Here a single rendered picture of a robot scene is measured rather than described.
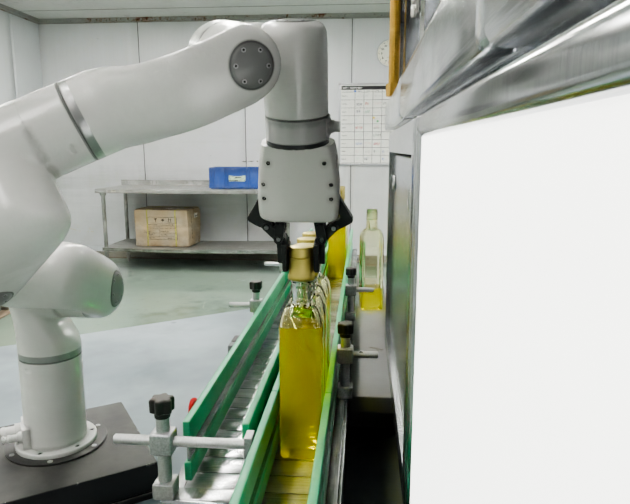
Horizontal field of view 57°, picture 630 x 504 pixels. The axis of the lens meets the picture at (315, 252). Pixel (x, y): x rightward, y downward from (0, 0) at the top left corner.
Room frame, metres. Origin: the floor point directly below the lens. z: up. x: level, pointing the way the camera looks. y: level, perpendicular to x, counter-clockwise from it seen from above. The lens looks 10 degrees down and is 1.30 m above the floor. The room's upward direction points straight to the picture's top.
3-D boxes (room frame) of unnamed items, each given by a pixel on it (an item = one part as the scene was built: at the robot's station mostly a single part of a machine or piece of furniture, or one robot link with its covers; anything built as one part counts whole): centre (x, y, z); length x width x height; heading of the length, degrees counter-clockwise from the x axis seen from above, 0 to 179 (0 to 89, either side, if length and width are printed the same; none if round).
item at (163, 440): (0.63, 0.16, 0.95); 0.17 x 0.03 x 0.12; 85
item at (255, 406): (1.52, 0.01, 0.93); 1.75 x 0.01 x 0.08; 175
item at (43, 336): (0.89, 0.42, 1.05); 0.13 x 0.10 x 0.16; 87
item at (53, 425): (0.88, 0.44, 0.89); 0.16 x 0.13 x 0.15; 118
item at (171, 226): (6.33, 1.62, 0.45); 0.62 x 0.44 x 0.40; 80
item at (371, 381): (1.39, -0.14, 0.84); 0.95 x 0.09 x 0.11; 175
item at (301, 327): (0.74, 0.02, 0.99); 0.06 x 0.06 x 0.21; 85
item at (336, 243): (1.84, -0.07, 1.02); 0.06 x 0.06 x 0.28; 85
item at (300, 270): (0.74, 0.02, 1.15); 0.04 x 0.04 x 0.04
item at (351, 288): (1.37, -0.11, 0.94); 0.07 x 0.04 x 0.13; 85
